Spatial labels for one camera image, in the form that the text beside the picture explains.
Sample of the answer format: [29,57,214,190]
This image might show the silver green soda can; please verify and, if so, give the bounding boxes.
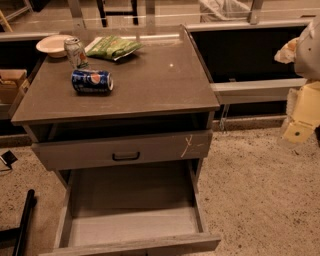
[64,37,89,69]

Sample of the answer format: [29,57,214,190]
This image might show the black pole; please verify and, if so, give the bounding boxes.
[12,189,37,256]

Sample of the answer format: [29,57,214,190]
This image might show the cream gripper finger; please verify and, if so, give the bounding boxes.
[277,119,314,147]

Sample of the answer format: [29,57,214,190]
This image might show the blue pepsi can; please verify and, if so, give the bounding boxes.
[71,70,113,93]

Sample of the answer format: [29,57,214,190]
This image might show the white bowl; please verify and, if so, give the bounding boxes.
[36,35,70,58]

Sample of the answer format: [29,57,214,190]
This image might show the black floor bracket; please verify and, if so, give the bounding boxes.
[0,150,18,170]

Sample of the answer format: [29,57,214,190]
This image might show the closed grey upper drawer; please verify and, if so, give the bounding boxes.
[32,130,212,171]

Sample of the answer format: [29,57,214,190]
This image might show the cardboard box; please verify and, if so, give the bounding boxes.
[0,69,30,104]

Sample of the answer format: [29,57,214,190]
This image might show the open grey middle drawer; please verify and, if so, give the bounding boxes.
[39,159,222,256]

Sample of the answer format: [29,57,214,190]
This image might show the grey side shelf rail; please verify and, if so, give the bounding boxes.
[211,78,306,105]

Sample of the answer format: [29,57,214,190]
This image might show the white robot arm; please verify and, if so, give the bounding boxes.
[274,16,320,148]

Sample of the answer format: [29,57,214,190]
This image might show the green chip bag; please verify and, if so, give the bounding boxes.
[85,35,142,61]

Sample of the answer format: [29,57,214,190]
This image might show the grey drawer cabinet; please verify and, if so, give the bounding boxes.
[10,24,222,256]

